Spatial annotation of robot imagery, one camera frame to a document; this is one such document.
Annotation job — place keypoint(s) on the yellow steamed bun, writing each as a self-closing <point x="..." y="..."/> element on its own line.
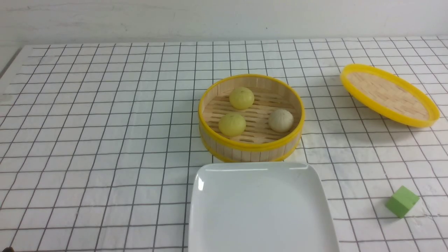
<point x="241" y="98"/>
<point x="232" y="124"/>

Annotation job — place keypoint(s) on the green foam cube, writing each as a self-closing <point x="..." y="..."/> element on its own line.
<point x="401" y="202"/>

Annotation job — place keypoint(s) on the white square ceramic plate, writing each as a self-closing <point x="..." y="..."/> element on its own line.
<point x="260" y="207"/>

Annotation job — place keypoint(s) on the yellow rimmed bamboo steamer basket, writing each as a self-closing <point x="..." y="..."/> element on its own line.
<point x="258" y="143"/>

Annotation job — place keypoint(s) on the yellow rimmed bamboo steamer lid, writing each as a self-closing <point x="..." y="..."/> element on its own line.
<point x="389" y="95"/>

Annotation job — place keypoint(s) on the beige steamed bun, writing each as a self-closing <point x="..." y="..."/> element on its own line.
<point x="280" y="121"/>

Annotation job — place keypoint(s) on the yellow steamed bun front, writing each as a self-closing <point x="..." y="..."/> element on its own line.
<point x="232" y="124"/>

